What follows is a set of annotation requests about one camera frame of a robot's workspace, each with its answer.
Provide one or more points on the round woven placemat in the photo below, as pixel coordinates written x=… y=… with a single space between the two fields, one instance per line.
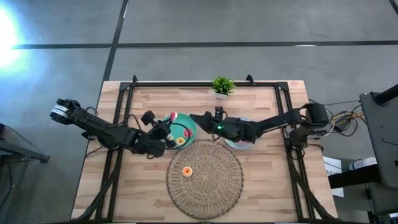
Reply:
x=217 y=193

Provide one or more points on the black metal table frame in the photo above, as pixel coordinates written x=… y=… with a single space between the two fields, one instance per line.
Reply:
x=186 y=84

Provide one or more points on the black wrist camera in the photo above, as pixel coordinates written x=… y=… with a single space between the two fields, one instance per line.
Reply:
x=148 y=117
x=219 y=112

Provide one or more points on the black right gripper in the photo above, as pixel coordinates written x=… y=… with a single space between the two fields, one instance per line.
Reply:
x=231 y=130

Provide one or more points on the black pole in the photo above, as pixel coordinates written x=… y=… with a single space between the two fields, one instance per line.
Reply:
x=385 y=94

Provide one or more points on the glass side table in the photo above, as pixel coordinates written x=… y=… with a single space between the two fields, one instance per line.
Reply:
x=25 y=152

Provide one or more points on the black shelf bar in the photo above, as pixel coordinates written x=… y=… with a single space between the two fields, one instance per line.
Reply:
x=354 y=177

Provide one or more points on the white paper sheet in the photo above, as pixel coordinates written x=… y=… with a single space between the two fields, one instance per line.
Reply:
x=332 y=165

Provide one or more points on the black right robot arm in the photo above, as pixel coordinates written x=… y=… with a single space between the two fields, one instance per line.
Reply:
x=280 y=121

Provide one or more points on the grey equipment base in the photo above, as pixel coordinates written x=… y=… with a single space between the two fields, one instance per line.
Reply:
x=384 y=199

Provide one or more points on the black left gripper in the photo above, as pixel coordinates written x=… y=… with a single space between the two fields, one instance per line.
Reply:
x=152 y=144

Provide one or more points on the black power adapter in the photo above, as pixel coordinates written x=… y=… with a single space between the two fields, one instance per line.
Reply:
x=342 y=122

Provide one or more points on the teal green plate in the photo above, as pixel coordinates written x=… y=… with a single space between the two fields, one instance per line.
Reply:
x=182 y=130

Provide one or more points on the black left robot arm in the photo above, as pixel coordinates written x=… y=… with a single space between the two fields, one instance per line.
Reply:
x=105 y=132

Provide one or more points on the white plastic bottle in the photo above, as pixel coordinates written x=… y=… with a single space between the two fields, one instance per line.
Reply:
x=363 y=162

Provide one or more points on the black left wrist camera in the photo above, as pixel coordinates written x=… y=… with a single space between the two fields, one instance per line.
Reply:
x=148 y=117

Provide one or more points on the light blue plate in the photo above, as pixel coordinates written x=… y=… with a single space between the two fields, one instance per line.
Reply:
x=241 y=146

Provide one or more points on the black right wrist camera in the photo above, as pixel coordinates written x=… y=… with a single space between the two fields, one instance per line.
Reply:
x=219 y=112

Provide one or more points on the small potted green plant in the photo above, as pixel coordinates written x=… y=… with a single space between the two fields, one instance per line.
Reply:
x=223 y=85

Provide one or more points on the grey equipment cart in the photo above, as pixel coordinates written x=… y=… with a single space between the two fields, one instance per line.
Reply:
x=382 y=130

